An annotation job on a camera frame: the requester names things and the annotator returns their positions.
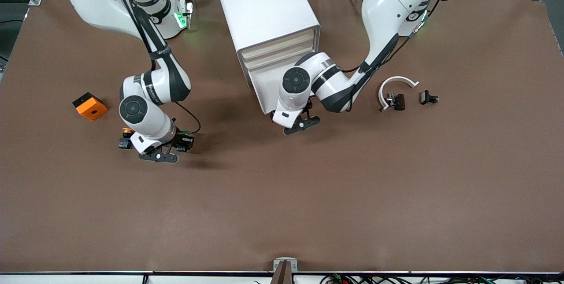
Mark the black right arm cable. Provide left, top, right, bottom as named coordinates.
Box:
left=106, top=0, right=202, bottom=135

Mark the orange button box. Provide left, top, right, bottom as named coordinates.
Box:
left=72, top=92, right=109, bottom=122

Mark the yellow push button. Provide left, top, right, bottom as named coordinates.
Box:
left=118, top=128, right=135, bottom=150

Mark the brown table cover sheet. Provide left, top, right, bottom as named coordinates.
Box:
left=0, top=0, right=564, bottom=273

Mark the white curved plastic ring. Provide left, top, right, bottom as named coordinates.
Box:
left=378, top=76, right=420, bottom=112

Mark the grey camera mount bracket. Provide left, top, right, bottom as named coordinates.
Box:
left=270, top=257, right=299, bottom=284

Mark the small brown electrical component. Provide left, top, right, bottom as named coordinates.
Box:
left=386, top=93, right=406, bottom=111

